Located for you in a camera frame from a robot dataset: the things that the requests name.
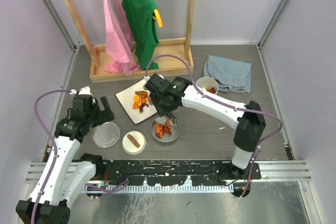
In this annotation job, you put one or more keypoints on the white lid with leather strap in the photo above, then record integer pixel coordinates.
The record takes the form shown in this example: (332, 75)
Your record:
(134, 142)

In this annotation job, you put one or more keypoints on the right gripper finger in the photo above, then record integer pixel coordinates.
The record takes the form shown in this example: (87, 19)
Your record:
(172, 107)
(157, 103)

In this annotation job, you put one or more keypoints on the shallow round metal tin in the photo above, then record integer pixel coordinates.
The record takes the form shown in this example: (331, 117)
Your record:
(167, 139)

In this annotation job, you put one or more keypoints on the orange salmon slice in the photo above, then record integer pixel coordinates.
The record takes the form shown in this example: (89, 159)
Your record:
(212, 90)

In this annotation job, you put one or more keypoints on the white square plate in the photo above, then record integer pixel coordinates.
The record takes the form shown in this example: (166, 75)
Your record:
(126, 99)

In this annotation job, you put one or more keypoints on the pink shirt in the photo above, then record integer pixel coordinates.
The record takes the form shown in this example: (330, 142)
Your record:
(119, 44)

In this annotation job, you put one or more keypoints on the metal tongs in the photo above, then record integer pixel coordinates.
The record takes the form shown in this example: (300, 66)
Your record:
(172, 118)

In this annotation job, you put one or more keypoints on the orange strawberry shaped piece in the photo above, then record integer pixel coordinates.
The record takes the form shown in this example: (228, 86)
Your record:
(136, 106)

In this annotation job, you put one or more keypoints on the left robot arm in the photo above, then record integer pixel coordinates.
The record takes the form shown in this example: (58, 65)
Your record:
(55, 193)

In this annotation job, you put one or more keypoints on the orange ridged food piece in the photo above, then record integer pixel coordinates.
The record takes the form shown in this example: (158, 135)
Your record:
(141, 93)

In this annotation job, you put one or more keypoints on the green shirt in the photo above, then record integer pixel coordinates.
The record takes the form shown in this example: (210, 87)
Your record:
(139, 14)

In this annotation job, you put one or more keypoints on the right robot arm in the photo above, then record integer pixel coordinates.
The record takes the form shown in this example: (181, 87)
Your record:
(245, 119)

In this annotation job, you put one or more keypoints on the wooden clothes rack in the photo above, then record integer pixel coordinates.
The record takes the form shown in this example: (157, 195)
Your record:
(173, 56)

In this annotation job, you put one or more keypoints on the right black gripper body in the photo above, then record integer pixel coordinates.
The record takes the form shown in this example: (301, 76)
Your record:
(166, 106)

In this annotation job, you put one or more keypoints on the yellow corn piece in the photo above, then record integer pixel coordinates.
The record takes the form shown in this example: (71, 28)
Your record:
(136, 99)

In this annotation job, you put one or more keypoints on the tall metal container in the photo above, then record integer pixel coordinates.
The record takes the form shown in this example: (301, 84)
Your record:
(207, 82)

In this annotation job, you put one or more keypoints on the blue denim cloth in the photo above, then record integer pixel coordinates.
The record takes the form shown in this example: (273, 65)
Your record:
(230, 75)

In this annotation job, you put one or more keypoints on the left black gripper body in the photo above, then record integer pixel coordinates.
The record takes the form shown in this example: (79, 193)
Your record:
(94, 116)

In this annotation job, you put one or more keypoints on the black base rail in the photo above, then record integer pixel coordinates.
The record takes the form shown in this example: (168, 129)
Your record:
(172, 172)

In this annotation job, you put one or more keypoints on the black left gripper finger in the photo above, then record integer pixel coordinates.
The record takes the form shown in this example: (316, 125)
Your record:
(105, 103)
(103, 117)

